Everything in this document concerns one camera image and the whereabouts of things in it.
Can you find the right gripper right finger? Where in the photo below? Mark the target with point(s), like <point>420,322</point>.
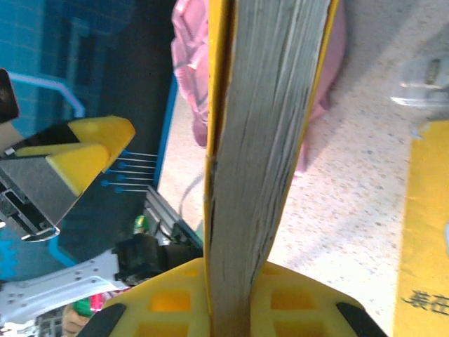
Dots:
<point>294,309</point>

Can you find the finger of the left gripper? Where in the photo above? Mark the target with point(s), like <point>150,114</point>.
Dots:
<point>70,168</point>
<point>108,133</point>

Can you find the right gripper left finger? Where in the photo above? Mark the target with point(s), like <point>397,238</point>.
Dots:
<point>168,309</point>

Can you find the pink student backpack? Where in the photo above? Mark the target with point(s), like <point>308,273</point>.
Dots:
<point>191,52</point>

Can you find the yellow cartoon boy book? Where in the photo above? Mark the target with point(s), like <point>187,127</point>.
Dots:
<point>263,140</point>
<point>424,228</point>

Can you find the clear plastic pencil case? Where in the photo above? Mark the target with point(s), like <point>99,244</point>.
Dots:
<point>421,84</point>

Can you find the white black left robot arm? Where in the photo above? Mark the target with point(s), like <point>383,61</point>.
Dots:
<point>52,291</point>

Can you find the aluminium table side rail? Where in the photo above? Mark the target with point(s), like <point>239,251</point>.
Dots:
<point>165,214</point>

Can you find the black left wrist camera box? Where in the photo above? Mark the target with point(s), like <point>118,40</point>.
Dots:
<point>7,94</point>

